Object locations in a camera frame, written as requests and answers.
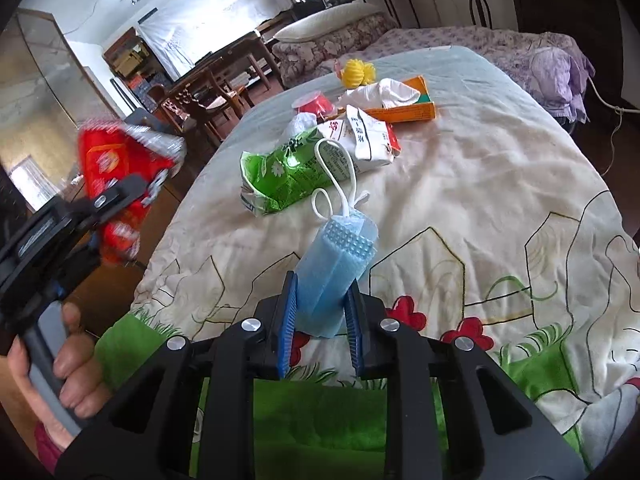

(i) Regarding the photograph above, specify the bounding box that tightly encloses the white wall sheet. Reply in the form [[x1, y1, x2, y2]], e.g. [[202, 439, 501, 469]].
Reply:
[[137, 0, 296, 81]]

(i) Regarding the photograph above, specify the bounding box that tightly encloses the red snack packet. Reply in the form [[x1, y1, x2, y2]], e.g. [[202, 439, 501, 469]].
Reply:
[[77, 120, 187, 266]]

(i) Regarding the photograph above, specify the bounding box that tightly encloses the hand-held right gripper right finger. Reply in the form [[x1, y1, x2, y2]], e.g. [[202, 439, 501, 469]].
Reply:
[[342, 285, 588, 480]]

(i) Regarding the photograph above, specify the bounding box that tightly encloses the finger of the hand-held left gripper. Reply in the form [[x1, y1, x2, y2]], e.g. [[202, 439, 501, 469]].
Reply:
[[75, 174, 147, 227]]

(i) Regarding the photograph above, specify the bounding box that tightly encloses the green snack packet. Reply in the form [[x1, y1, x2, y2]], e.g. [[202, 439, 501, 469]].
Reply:
[[239, 127, 358, 217]]

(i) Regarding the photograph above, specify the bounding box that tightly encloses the dark floral bedding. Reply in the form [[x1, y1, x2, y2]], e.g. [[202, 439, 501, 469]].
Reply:
[[272, 12, 401, 88]]

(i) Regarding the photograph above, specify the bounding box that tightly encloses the wooden shelf with boxes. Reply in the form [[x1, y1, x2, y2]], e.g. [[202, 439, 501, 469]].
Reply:
[[102, 27, 173, 111]]

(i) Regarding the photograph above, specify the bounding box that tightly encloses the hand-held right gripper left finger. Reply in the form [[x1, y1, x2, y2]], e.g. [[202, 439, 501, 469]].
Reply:
[[54, 270, 301, 480]]

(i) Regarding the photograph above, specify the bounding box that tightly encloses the white paper packet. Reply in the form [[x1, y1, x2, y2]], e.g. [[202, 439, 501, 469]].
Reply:
[[320, 105, 402, 173]]

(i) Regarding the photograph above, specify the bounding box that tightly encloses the purple floral bedsheet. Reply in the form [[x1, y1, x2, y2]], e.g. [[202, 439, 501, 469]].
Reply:
[[367, 25, 596, 121]]

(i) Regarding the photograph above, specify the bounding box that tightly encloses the white pillow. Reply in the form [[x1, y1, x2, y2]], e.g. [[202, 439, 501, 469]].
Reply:
[[274, 2, 383, 43]]

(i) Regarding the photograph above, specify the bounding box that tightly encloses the purple crumpled cloth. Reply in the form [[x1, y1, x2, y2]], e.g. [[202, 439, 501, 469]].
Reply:
[[530, 47, 596, 122]]

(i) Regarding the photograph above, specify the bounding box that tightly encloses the blue face mask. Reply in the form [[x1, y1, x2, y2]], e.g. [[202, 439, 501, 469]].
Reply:
[[292, 137, 379, 339]]

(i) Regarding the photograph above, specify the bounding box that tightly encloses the wooden chair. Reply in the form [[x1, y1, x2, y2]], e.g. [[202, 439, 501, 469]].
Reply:
[[167, 35, 281, 111], [200, 67, 257, 131]]

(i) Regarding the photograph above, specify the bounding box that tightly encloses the orange cardboard box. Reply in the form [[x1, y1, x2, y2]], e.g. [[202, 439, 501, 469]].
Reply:
[[345, 76, 437, 123]]

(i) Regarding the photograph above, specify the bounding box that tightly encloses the white cable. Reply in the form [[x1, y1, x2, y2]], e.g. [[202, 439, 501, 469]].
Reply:
[[585, 77, 640, 176]]

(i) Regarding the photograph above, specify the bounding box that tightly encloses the clear plastic wrapper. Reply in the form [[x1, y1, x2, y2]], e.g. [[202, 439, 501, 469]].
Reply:
[[285, 112, 321, 141]]

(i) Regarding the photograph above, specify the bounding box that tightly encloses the yellow yarn ball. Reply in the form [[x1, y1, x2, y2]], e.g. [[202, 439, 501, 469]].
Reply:
[[336, 58, 377, 86]]

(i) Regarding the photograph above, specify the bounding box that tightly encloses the person's left hand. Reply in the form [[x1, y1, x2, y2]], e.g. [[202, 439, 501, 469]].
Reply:
[[7, 302, 113, 453]]

